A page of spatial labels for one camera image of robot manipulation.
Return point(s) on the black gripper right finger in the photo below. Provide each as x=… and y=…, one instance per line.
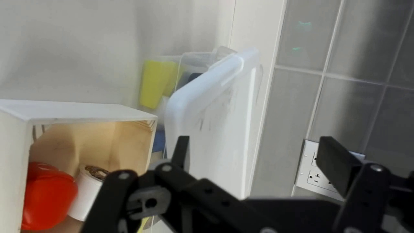
x=366, y=194

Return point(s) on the red toy piece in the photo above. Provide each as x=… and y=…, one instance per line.
x=47, y=196

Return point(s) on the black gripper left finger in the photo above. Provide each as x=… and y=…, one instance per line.
x=129, y=202

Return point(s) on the white toy piece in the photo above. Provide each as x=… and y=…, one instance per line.
x=85, y=194

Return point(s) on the white four-socket wall outlet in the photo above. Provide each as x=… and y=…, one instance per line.
x=312, y=175

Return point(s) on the light wooden box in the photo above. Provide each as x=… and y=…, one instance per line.
x=85, y=114

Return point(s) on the yellow block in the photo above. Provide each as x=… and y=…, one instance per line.
x=157, y=82

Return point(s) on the clear plastic tote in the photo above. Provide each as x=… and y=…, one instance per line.
x=195, y=62

